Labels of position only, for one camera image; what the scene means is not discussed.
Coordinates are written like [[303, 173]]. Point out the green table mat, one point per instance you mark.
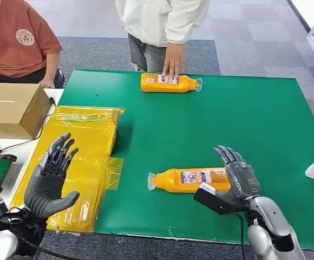
[[200, 129]]

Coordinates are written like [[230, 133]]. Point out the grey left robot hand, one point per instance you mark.
[[44, 190]]

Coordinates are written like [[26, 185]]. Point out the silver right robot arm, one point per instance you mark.
[[273, 222]]

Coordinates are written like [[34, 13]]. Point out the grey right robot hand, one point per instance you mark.
[[241, 177]]

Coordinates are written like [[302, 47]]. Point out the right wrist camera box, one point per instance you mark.
[[213, 202]]

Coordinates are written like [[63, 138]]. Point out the brown cardboard box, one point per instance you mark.
[[11, 111]]

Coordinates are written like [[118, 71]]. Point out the person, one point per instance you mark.
[[16, 43], [159, 25]]

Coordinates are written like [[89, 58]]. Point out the yellow plastic wrapped package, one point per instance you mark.
[[86, 143]]

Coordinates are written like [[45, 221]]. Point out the person's hand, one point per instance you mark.
[[47, 83], [173, 57]]

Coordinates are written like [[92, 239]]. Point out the orange bottle with label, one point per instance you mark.
[[157, 87], [173, 179]]

